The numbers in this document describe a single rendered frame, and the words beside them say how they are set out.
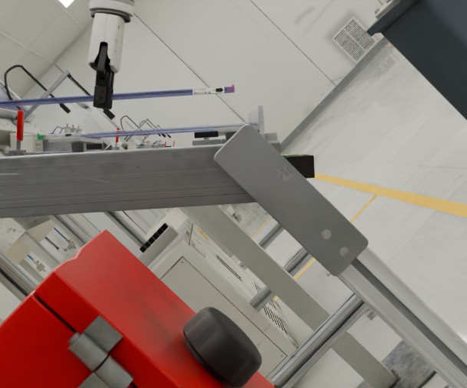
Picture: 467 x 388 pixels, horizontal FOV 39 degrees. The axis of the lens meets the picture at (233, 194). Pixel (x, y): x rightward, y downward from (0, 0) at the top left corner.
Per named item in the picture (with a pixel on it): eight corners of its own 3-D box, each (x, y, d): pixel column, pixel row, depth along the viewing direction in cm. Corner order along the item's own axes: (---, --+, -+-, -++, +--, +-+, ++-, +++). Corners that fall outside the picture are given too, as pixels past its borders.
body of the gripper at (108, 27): (95, 15, 129) (90, 71, 130) (86, 2, 119) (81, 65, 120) (134, 18, 129) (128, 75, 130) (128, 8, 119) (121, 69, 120)
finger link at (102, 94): (96, 71, 124) (93, 107, 124) (93, 69, 121) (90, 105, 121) (113, 73, 124) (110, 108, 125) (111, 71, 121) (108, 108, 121)
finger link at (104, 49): (104, 32, 122) (105, 58, 126) (96, 56, 117) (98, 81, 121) (110, 33, 122) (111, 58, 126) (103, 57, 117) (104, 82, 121)
